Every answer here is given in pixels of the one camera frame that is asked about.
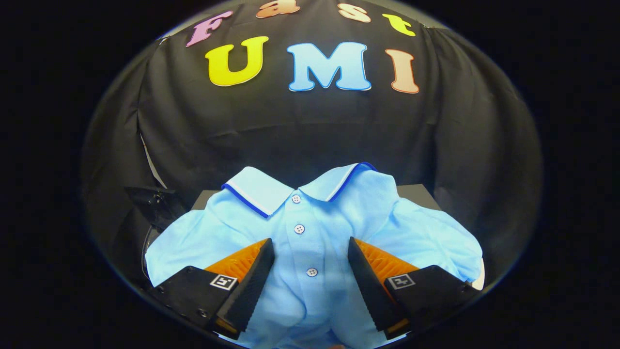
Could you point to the black backdrop cloth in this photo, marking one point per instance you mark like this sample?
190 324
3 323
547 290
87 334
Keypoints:
300 126

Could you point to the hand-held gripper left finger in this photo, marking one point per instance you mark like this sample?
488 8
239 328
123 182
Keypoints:
249 286

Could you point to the beige cabinet with dark top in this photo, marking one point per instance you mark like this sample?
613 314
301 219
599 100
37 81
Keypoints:
417 194

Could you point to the light blue polo shirt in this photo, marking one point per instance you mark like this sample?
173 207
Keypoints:
310 242

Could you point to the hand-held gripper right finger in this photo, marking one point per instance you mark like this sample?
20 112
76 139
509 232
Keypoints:
369 286

